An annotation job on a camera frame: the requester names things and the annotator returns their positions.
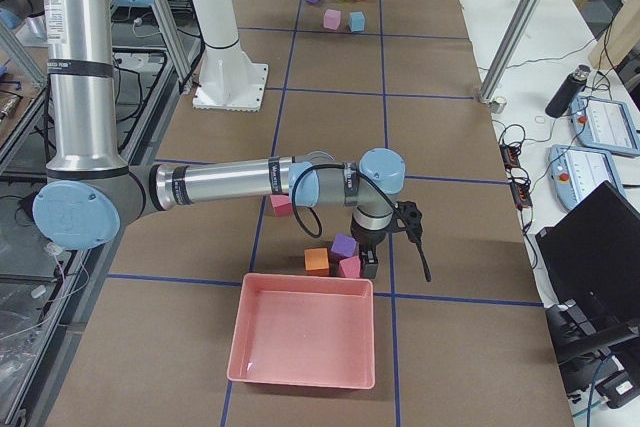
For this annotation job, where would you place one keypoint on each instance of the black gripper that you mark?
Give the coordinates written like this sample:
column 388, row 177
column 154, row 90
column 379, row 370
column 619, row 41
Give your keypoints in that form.
column 364, row 244

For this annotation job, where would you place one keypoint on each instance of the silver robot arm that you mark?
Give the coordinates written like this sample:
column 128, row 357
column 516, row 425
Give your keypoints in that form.
column 92, row 193

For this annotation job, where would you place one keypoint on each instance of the pink foam block near tray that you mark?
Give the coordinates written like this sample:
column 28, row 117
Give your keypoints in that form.
column 350, row 267

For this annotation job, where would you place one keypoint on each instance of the purple foam block near tray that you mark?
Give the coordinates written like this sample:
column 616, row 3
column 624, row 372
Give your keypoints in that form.
column 342, row 247

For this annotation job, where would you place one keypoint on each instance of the orange foam block near tray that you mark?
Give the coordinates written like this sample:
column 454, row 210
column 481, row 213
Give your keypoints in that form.
column 316, row 262

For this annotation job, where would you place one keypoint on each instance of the pink plastic tray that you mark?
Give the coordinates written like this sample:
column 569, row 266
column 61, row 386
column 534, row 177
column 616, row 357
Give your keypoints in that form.
column 304, row 331

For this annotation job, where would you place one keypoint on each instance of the crimson foam block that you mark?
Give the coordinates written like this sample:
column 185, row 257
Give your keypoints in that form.
column 281, row 205

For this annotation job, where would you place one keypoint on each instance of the small metal cylinder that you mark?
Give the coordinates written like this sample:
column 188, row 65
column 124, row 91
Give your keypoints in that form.
column 497, row 105

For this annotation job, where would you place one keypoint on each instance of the black laptop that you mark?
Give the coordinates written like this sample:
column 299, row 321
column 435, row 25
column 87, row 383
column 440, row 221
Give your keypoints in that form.
column 592, row 255

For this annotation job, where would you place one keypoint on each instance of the lower teach pendant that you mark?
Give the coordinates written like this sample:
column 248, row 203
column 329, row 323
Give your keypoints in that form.
column 578, row 171

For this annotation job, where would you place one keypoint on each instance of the teach pendant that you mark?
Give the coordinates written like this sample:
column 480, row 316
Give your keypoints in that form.
column 604, row 124
column 578, row 171

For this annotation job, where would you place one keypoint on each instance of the lilac pink foam block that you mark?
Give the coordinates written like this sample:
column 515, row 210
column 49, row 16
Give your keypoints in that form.
column 332, row 19

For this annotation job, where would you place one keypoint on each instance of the black water bottle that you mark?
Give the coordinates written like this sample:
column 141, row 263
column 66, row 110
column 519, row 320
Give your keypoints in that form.
column 573, row 84

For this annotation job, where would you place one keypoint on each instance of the upper teach pendant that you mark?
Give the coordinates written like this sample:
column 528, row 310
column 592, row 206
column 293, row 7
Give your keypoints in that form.
column 604, row 124

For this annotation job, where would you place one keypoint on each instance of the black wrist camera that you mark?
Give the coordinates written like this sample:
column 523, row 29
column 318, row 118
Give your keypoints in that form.
column 411, row 214

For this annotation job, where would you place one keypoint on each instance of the white camera stand post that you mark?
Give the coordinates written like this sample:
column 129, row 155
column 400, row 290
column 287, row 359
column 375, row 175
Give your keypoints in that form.
column 228, row 79

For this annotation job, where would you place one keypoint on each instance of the aluminium frame post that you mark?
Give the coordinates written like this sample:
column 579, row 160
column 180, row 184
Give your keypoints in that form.
column 515, row 30

